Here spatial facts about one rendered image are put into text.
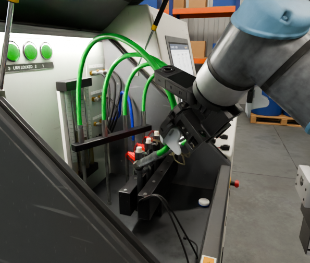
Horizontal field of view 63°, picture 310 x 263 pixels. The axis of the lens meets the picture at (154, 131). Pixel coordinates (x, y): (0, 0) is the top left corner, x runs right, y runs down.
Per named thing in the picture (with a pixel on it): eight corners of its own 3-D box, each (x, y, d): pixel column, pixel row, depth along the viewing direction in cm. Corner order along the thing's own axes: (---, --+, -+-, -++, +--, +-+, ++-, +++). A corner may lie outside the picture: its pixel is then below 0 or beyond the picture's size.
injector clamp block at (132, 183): (149, 240, 77) (149, 196, 73) (120, 232, 80) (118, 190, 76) (177, 186, 108) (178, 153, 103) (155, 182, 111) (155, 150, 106)
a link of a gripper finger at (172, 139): (166, 166, 54) (185, 146, 46) (151, 144, 55) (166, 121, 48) (176, 160, 55) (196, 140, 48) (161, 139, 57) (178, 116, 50)
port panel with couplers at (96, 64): (98, 138, 100) (93, 56, 90) (91, 137, 101) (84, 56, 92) (114, 129, 112) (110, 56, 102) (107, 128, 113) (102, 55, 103)
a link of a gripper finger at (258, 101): (267, 121, 69) (272, 87, 66) (244, 119, 71) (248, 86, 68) (266, 118, 72) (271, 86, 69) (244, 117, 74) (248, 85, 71)
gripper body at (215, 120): (188, 156, 46) (220, 123, 36) (162, 119, 48) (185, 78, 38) (217, 139, 49) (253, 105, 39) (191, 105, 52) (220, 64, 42)
